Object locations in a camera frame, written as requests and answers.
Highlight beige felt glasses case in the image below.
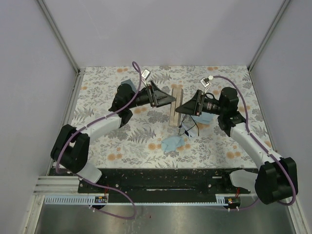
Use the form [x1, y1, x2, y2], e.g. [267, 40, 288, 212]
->
[169, 87, 183, 127]

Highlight black wire-frame glasses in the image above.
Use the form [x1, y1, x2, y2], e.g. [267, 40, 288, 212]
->
[179, 115, 199, 138]

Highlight light blue cloth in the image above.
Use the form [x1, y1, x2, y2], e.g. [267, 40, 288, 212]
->
[192, 113, 214, 125]
[161, 136, 185, 153]

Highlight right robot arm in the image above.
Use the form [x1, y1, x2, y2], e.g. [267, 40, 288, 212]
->
[176, 87, 298, 205]

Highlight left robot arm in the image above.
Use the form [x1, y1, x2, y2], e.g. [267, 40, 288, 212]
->
[51, 81, 176, 183]

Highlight grey-blue glasses case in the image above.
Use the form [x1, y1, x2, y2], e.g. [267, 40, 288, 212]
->
[121, 79, 137, 92]

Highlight floral table mat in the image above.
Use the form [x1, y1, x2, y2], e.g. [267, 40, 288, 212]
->
[70, 65, 271, 168]

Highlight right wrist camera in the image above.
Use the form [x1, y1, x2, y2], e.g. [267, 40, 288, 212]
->
[200, 75, 214, 93]

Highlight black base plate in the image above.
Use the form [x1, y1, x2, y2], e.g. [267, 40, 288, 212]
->
[78, 168, 258, 197]

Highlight white slotted cable duct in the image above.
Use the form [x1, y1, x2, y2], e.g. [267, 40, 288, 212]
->
[44, 194, 240, 206]

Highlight right aluminium frame post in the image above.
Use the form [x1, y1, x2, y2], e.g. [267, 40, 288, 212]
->
[247, 0, 292, 73]

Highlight aluminium frame post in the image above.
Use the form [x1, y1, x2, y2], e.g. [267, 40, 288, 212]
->
[247, 0, 292, 73]
[36, 0, 80, 74]

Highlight left aluminium frame post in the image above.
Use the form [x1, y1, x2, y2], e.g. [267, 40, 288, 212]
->
[36, 0, 80, 74]

